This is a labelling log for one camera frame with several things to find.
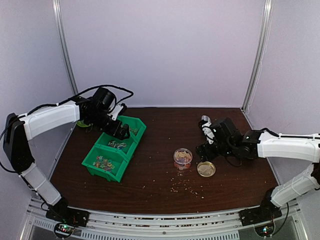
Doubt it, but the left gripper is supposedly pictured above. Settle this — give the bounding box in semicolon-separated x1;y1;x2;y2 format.
86;109;130;141

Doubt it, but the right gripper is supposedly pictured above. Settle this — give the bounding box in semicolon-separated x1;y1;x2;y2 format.
195;140;236;163

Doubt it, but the green bin compartment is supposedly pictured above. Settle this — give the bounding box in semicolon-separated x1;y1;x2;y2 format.
117;115;147;143
94;133;139;162

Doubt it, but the green bin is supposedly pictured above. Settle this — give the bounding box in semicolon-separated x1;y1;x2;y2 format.
81;145;129;183

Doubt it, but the clear plastic jar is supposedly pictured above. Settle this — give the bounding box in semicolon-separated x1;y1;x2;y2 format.
173;148;193;171

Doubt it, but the gold jar lid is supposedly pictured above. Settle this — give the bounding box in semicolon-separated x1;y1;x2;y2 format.
196;161;216;178

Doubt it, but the metal scoop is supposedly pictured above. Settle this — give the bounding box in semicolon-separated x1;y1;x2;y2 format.
201;115;211;123

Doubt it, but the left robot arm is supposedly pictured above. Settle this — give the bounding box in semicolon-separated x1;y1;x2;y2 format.
2;97;130;222

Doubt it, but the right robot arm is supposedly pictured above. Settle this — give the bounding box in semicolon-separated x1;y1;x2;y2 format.
196;115;320;221

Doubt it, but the yellow candies pile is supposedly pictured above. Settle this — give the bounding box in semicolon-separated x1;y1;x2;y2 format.
129;127;139;136

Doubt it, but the lollipop candies pile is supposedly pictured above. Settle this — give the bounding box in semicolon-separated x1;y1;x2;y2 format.
107;140;127;150

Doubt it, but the star candies pile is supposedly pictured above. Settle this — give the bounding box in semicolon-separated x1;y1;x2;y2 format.
92;155;116;172

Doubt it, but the green bowl behind bins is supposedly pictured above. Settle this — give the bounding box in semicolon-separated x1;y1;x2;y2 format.
76;120;91;128

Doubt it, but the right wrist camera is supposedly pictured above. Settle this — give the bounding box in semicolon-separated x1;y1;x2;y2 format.
210;117;243;146

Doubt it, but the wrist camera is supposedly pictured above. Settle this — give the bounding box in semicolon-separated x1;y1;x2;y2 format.
210;117;243;146
91;87;116;111

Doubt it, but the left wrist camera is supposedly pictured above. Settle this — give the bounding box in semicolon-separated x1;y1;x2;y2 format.
91;87;116;111

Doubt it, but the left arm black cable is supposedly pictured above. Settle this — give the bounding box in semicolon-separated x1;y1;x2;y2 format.
0;84;135;173

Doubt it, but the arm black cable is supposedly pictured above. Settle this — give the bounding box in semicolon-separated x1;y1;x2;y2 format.
262;127;320;233
0;84;135;173

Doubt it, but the right aluminium corner post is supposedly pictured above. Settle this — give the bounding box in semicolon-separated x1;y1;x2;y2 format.
242;0;274;113

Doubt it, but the aluminium corner post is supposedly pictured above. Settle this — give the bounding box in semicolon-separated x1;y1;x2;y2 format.
242;0;274;113
52;0;79;95

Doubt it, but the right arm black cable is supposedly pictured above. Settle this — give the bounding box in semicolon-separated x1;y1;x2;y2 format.
262;127;320;233

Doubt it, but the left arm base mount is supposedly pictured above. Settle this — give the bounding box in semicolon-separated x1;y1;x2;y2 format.
45;208;90;227

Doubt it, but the aluminium front rail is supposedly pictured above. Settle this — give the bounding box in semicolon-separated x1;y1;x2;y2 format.
24;197;303;240

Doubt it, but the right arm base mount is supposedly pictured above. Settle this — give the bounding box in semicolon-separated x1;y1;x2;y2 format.
239;207;282;227

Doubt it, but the left aluminium corner post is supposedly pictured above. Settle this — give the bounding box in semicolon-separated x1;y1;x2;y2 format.
52;0;79;95

